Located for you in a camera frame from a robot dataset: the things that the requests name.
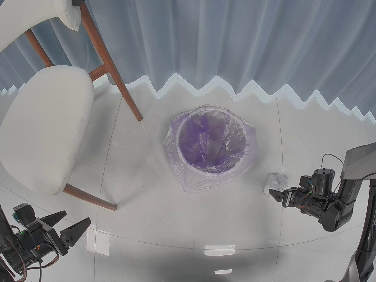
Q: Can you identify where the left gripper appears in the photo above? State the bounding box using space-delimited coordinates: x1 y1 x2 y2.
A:
16 211 91 264

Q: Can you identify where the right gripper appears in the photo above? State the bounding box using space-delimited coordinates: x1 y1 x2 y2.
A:
269 187 312 210

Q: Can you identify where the white paper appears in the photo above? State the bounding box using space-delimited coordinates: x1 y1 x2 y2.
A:
263 172 290 200

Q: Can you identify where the purple plastic bag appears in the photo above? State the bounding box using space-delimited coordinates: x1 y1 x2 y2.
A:
163 105 258 195

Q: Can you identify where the white trash bin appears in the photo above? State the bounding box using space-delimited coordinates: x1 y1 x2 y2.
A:
175 110 251 187

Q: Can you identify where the white chair with wooden legs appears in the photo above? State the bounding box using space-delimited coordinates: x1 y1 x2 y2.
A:
0 0 143 211

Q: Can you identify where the pale blue curtain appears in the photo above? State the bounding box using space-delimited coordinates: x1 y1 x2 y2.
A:
0 0 376 120

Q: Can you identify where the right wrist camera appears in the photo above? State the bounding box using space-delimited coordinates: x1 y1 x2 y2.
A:
299 175 314 191

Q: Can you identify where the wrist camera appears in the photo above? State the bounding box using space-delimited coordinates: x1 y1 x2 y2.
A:
11 203 38 227
299 175 314 191

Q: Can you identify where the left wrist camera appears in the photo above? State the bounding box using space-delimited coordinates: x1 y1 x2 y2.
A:
11 203 38 227

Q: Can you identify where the black cable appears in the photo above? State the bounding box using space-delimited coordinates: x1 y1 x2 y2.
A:
321 153 346 170

